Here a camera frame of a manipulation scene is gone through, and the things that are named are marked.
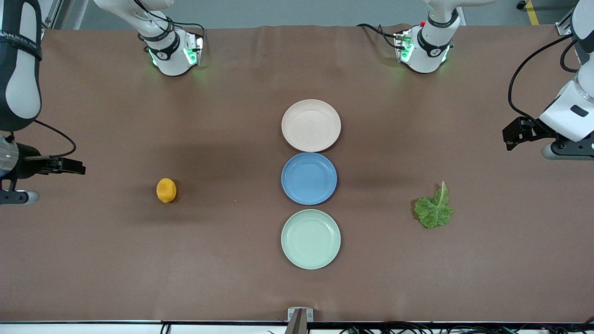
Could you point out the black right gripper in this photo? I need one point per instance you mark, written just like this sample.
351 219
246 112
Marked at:
27 162

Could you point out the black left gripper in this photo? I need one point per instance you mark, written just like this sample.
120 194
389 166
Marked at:
532 130

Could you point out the yellow lemon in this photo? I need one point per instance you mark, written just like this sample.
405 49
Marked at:
166 191

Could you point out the green lettuce leaf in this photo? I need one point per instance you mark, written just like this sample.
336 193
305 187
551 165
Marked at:
434 213

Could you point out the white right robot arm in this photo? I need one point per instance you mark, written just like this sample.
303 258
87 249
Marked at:
21 83

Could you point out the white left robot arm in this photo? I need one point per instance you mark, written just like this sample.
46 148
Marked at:
424 51

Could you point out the brown table cover sheet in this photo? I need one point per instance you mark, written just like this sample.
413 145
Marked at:
139 255

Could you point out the black caster wheel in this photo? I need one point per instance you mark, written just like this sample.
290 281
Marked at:
521 4

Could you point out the beige round plate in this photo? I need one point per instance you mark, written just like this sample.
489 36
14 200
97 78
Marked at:
311 125

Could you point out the blue round plate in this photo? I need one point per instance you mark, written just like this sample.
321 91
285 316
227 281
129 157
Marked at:
308 178

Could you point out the light green round plate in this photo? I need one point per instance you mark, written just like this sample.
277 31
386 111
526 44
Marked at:
311 239

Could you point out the aluminium frame profile with foot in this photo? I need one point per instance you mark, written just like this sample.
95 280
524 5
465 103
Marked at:
564 28

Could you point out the thin aluminium frame profile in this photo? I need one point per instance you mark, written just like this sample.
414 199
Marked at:
53 14

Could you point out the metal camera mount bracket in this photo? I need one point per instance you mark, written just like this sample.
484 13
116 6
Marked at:
299 320

